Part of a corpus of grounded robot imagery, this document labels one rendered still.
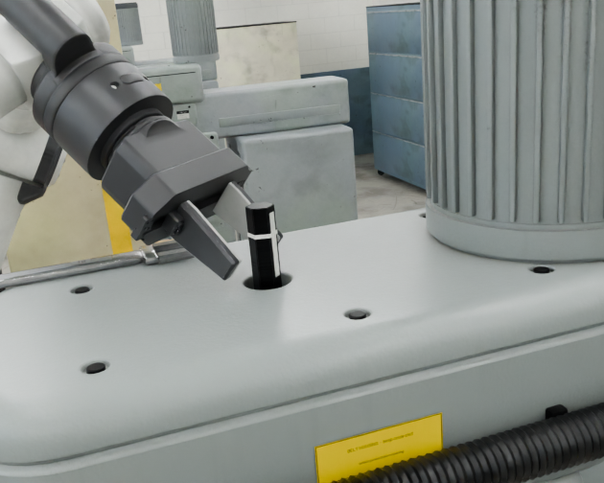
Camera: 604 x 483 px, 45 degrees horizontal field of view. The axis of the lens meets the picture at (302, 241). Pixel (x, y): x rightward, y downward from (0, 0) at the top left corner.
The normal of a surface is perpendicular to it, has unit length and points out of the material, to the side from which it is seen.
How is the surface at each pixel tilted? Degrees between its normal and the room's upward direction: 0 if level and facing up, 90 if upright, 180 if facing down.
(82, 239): 90
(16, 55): 50
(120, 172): 91
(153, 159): 39
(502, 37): 90
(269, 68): 90
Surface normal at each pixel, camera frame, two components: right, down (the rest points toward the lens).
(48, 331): -0.08, -0.95
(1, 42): 0.12, -0.39
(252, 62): 0.33, 0.26
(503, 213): -0.56, 0.29
